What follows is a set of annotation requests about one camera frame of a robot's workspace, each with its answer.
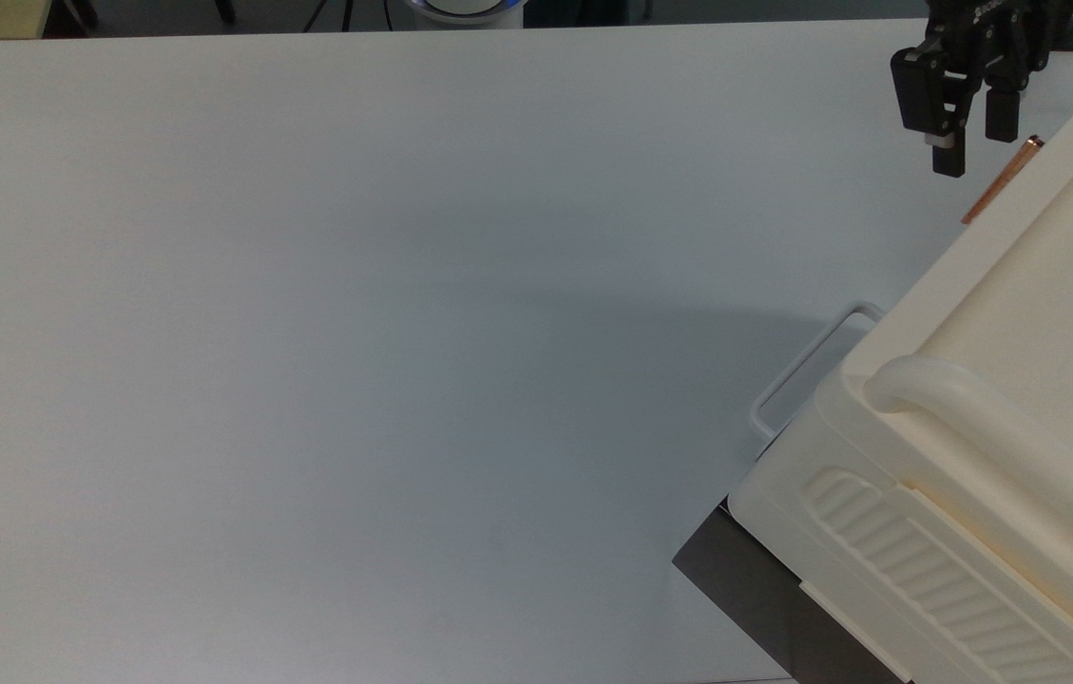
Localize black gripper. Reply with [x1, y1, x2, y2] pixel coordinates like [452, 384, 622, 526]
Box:
[890, 0, 1073, 180]

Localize copper door handle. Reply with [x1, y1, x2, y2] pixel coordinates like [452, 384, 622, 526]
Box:
[960, 134, 1046, 227]

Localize cream plastic cabinet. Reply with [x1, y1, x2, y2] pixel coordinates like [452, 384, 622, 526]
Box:
[728, 38, 1073, 684]

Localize black tripod legs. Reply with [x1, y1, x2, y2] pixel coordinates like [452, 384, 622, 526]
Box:
[302, 0, 358, 32]

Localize white drawer handle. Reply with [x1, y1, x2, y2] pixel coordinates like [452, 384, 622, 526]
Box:
[749, 301, 888, 444]

